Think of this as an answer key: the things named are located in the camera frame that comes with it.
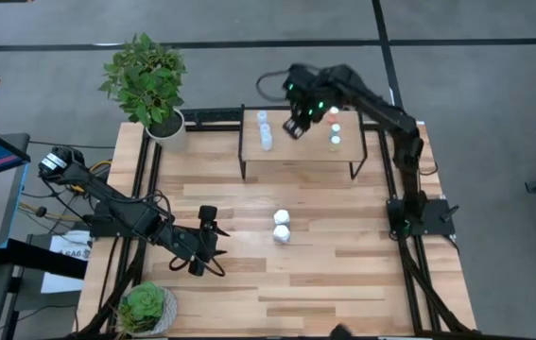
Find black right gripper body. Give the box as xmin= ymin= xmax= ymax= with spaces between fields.
xmin=288 ymin=78 xmax=331 ymax=126

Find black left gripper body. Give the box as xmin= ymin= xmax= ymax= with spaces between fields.
xmin=172 ymin=205 xmax=219 ymax=278

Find white melatonin supplement bottle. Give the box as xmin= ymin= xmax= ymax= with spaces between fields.
xmin=272 ymin=209 xmax=292 ymax=228
xmin=272 ymin=224 xmax=292 ymax=245

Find wooden shelf black metal legs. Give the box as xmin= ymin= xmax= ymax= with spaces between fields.
xmin=237 ymin=103 xmax=369 ymax=181

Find patterned white plant pot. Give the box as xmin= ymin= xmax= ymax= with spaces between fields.
xmin=118 ymin=286 xmax=179 ymax=337

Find green succulent plant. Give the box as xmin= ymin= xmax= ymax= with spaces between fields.
xmin=114 ymin=281 xmax=167 ymax=334

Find plain white plant pot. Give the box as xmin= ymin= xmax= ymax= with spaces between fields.
xmin=144 ymin=107 xmax=188 ymax=153

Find white paper sheet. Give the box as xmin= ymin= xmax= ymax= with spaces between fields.
xmin=40 ymin=229 xmax=95 ymax=295

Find green leafy plant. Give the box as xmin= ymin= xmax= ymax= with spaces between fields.
xmin=98 ymin=31 xmax=188 ymax=128

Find black stand leg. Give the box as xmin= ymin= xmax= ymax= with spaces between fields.
xmin=0 ymin=237 xmax=90 ymax=281

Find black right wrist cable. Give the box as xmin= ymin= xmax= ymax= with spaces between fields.
xmin=255 ymin=69 xmax=295 ymax=103

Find black aluminium table frame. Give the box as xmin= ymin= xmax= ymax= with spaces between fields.
xmin=76 ymin=104 xmax=480 ymax=339

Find yellow power cable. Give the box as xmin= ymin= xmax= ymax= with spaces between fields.
xmin=69 ymin=159 xmax=113 ymax=195

